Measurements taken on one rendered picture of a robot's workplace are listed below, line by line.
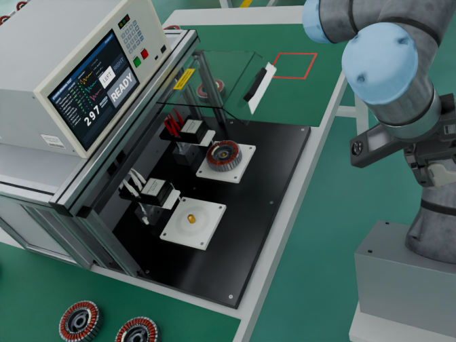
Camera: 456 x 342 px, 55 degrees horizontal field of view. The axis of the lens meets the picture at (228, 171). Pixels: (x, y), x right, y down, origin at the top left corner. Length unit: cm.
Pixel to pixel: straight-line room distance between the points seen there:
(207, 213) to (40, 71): 58
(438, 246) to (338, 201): 134
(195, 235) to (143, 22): 59
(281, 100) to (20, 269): 103
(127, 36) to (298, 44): 88
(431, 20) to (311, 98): 107
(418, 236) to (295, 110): 76
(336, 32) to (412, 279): 48
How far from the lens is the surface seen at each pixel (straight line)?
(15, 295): 149
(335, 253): 204
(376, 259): 86
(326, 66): 172
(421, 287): 91
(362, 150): 69
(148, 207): 131
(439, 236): 90
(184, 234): 126
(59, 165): 113
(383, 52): 49
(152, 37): 126
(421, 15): 53
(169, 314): 119
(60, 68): 103
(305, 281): 198
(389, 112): 54
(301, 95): 160
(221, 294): 114
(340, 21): 62
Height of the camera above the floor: 175
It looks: 45 degrees down
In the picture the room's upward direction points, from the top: 22 degrees counter-clockwise
